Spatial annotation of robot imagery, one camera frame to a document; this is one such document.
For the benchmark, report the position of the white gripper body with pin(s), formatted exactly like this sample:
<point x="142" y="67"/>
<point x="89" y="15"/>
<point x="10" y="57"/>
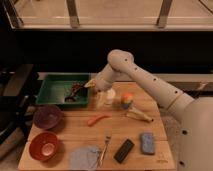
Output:
<point x="105" y="79"/>

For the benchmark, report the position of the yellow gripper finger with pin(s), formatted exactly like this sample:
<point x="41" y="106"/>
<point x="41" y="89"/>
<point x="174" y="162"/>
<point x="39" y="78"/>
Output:
<point x="90" y="83"/>

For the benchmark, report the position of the purple bowl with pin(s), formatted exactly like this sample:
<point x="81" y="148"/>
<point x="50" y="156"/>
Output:
<point x="47" y="117"/>

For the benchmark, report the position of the red bowl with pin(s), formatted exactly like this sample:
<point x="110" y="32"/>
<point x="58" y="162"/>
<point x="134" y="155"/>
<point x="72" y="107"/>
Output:
<point x="44" y="146"/>

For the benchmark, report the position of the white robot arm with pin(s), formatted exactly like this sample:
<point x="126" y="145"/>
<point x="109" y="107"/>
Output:
<point x="195" y="115"/>

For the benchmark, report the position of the dark utensil in tray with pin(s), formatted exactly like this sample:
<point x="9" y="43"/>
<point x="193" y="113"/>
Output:
<point x="77" y="89"/>

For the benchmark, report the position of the green plastic tray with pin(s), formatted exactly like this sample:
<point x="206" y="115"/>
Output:
<point x="56" y="88"/>

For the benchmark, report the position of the white cup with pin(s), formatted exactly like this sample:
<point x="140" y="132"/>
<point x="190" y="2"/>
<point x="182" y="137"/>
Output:
<point x="106" y="98"/>

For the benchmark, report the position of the orange carrot toy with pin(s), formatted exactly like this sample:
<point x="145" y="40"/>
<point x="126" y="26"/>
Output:
<point x="93" y="120"/>

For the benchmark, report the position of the yellow banana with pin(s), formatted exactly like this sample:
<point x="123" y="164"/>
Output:
<point x="138" y="115"/>

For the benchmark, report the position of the silver fork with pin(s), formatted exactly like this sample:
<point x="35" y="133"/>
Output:
<point x="101" y="158"/>

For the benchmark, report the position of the blue sponge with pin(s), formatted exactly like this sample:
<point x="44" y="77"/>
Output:
<point x="147" y="144"/>

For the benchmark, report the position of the black rectangular block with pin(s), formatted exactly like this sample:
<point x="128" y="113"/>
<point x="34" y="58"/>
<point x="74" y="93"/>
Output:
<point x="123" y="150"/>

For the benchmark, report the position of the grey-blue cloth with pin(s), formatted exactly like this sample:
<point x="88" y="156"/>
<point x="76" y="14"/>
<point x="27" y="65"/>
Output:
<point x="84" y="158"/>

